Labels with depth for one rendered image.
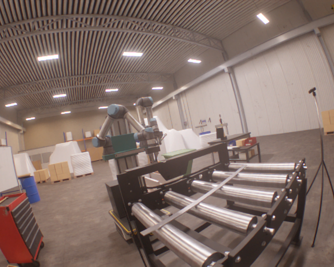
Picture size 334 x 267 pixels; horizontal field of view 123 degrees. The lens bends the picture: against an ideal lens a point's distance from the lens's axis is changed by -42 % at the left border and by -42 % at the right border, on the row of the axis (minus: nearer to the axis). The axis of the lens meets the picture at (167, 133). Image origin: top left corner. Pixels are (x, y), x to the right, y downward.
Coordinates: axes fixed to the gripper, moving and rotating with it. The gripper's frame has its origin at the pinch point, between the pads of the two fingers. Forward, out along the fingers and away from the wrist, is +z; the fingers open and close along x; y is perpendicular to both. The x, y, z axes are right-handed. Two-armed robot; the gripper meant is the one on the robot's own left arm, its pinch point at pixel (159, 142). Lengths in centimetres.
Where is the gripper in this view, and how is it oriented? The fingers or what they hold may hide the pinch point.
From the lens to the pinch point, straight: 168.7
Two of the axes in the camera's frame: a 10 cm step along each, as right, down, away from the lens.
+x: 8.8, -0.4, 4.8
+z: 2.6, 8.7, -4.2
